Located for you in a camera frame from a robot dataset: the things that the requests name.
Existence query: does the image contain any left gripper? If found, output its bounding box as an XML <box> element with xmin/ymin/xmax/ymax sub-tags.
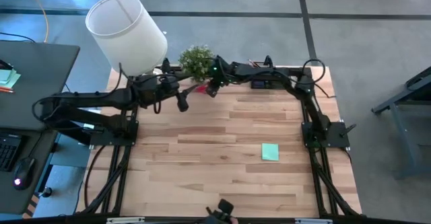
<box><xmin>133</xmin><ymin>73</ymin><xmax>200</xmax><ymax>110</ymax></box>

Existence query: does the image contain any green sticky note pad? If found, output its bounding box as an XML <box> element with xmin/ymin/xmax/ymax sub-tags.
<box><xmin>261</xmin><ymin>143</ymin><xmax>280</xmax><ymax>162</ymax></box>

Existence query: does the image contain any black mesh desk organizer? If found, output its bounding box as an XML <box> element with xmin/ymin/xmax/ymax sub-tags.
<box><xmin>250</xmin><ymin>61</ymin><xmax>294</xmax><ymax>91</ymax></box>

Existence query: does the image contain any green potted plant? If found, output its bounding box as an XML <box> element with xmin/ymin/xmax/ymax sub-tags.
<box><xmin>177</xmin><ymin>44</ymin><xmax>216</xmax><ymax>83</ymax></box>

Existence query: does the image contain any white shade silver table lamp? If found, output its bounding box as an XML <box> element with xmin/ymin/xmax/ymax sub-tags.
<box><xmin>84</xmin><ymin>0</ymin><xmax>169</xmax><ymax>77</ymax></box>

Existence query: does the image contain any black handheld control device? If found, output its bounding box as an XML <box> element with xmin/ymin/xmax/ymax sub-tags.
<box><xmin>204</xmin><ymin>198</ymin><xmax>236</xmax><ymax>224</ymax></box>

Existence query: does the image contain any black side desk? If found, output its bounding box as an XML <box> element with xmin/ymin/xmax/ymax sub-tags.
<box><xmin>0</xmin><ymin>40</ymin><xmax>81</xmax><ymax>215</ymax></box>

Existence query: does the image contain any green paper notes stack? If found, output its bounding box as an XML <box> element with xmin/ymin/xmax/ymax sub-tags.
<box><xmin>0</xmin><ymin>68</ymin><xmax>22</xmax><ymax>89</ymax></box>

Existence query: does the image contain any black computer mouse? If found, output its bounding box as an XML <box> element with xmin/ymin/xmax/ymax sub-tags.
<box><xmin>12</xmin><ymin>156</ymin><xmax>36</xmax><ymax>191</ymax></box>

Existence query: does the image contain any black keyboard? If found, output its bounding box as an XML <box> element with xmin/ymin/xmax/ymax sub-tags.
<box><xmin>0</xmin><ymin>135</ymin><xmax>23</xmax><ymax>173</ymax></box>

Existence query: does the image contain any orange black hazard tape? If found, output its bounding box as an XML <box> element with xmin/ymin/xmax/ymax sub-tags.
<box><xmin>22</xmin><ymin>193</ymin><xmax>40</xmax><ymax>220</ymax></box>

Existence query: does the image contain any grey metal cart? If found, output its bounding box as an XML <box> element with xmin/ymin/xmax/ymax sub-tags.
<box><xmin>371</xmin><ymin>65</ymin><xmax>431</xmax><ymax>181</ymax></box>

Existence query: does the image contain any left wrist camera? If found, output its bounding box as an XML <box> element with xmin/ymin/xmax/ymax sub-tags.
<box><xmin>175</xmin><ymin>91</ymin><xmax>190</xmax><ymax>113</ymax></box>

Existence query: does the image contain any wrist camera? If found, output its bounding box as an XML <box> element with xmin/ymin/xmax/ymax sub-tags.
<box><xmin>175</xmin><ymin>91</ymin><xmax>190</xmax><ymax>113</ymax></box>
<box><xmin>205</xmin><ymin>81</ymin><xmax>220</xmax><ymax>99</ymax></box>

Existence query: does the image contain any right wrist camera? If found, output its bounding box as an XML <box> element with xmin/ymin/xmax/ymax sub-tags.
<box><xmin>205</xmin><ymin>81</ymin><xmax>220</xmax><ymax>99</ymax></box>

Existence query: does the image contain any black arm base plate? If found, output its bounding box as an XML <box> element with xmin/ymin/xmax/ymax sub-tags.
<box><xmin>88</xmin><ymin>118</ymin><xmax>139</xmax><ymax>147</ymax></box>
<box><xmin>301</xmin><ymin>120</ymin><xmax>352</xmax><ymax>150</ymax></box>

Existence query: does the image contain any white metal bracket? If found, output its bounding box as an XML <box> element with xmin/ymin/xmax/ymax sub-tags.
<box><xmin>106</xmin><ymin>217</ymin><xmax>145</xmax><ymax>224</ymax></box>
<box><xmin>294</xmin><ymin>218</ymin><xmax>333</xmax><ymax>224</ymax></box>

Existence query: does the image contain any black aluminium table frame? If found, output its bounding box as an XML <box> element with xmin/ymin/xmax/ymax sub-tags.
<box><xmin>75</xmin><ymin>58</ymin><xmax>363</xmax><ymax>218</ymax></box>

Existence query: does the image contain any orange floor cable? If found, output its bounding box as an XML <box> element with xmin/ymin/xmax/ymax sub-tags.
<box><xmin>22</xmin><ymin>0</ymin><xmax>50</xmax><ymax>44</ymax></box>

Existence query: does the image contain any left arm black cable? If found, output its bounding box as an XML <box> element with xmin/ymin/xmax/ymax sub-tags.
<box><xmin>31</xmin><ymin>61</ymin><xmax>162</xmax><ymax>122</ymax></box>

